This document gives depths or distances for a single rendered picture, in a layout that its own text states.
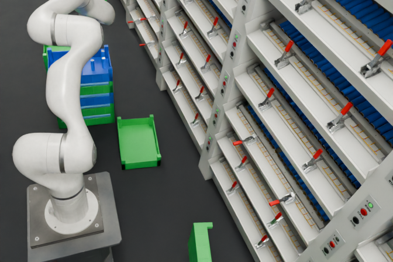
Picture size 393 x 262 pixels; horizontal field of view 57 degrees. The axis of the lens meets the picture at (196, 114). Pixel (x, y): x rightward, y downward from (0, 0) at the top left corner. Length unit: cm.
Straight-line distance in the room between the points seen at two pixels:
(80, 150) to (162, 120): 109
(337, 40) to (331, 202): 45
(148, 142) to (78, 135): 95
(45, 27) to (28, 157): 39
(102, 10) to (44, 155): 69
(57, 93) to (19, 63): 144
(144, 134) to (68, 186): 90
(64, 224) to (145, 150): 71
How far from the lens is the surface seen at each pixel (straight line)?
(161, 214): 178
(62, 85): 114
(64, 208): 133
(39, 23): 122
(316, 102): 107
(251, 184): 152
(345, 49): 95
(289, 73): 113
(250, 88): 133
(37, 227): 146
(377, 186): 95
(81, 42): 117
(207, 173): 186
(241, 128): 144
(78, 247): 142
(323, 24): 101
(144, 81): 236
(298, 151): 118
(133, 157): 195
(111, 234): 143
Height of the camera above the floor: 158
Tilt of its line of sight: 46 degrees down
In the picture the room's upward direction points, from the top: 11 degrees clockwise
